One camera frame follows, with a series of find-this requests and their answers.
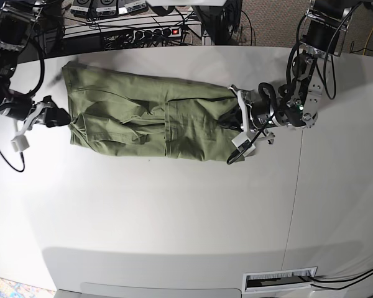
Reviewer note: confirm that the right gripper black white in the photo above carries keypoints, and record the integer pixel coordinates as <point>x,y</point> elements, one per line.
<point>44,112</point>

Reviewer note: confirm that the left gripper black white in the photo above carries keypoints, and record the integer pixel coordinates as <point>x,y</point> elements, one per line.
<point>254,113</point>

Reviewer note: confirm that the green T-shirt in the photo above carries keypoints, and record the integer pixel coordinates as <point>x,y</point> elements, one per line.
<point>123,114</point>

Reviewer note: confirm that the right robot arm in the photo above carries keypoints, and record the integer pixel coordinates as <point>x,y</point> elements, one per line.
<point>17,22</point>

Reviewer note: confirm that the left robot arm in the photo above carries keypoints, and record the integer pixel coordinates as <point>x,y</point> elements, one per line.
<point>319,37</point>

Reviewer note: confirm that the grey table leg column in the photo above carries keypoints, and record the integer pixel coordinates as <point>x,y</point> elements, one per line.
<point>210,18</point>

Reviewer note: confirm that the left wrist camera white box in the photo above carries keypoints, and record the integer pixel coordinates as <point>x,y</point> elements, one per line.
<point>242,142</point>

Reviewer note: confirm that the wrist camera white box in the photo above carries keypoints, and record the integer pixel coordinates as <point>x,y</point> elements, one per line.
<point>242,142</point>
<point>20,143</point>

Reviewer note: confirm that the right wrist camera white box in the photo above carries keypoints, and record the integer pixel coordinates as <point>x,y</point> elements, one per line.
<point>20,143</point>

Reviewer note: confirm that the black power strip red switch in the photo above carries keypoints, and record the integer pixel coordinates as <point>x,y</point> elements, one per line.
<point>166,33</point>

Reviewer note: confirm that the table cable grommet with brush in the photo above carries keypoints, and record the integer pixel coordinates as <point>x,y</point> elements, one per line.
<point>276,281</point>

